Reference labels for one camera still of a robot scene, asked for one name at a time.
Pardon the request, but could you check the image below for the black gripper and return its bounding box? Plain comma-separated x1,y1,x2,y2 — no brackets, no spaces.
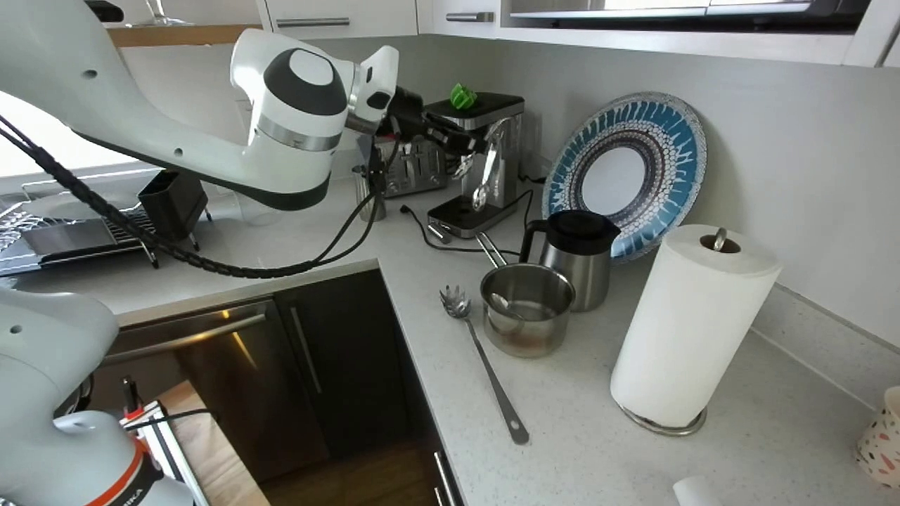
369,88,427,203

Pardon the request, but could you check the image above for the stainless steel pot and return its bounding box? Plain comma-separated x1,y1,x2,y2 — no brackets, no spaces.
479,262,576,360

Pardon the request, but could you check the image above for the small green plastic object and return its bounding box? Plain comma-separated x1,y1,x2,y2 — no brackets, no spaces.
446,82,481,112

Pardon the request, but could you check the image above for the black and steel coffee machine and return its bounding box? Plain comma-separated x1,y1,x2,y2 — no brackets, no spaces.
424,90,528,238

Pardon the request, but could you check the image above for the dark kitchen base cabinet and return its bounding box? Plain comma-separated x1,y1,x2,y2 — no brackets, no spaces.
88,266,466,506

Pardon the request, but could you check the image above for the steel slotted pasta server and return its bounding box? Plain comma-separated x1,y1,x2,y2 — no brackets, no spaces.
436,280,532,446

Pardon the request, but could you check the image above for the steel carafe with black lid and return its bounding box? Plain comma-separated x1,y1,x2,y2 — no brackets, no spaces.
518,209,625,315

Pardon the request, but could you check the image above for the blue and white patterned plate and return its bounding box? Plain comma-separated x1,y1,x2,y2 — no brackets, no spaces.
539,90,711,263

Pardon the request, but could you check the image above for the wooden side table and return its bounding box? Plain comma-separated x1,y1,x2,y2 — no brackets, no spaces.
152,377,273,506

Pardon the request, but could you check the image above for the white paper towel roll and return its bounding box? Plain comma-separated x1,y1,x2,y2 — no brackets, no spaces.
608,221,781,432

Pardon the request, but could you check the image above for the steel paper towel holder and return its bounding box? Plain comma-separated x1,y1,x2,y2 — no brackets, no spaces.
616,225,742,440

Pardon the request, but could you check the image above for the silver built-in microwave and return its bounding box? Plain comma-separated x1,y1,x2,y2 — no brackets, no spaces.
501,0,900,68

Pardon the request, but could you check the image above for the white cup with red dots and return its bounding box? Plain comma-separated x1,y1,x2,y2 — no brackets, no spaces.
853,383,900,491

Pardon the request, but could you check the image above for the white wall cabinet door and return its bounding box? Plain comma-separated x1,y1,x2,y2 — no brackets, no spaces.
261,0,419,43
415,0,507,38

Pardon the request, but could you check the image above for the steel base cabinet door handle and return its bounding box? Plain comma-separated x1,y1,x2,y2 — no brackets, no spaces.
284,303,325,400

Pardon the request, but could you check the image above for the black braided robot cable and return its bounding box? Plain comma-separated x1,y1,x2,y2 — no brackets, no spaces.
0,114,394,280

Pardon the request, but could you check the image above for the wooden wall shelf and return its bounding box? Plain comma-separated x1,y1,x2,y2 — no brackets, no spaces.
106,23,268,50

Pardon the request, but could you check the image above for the long steel appliance handle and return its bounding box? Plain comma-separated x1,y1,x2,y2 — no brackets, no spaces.
97,310,270,366

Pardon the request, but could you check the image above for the steel drawer handle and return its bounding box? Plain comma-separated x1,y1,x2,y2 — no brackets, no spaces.
427,446,455,506

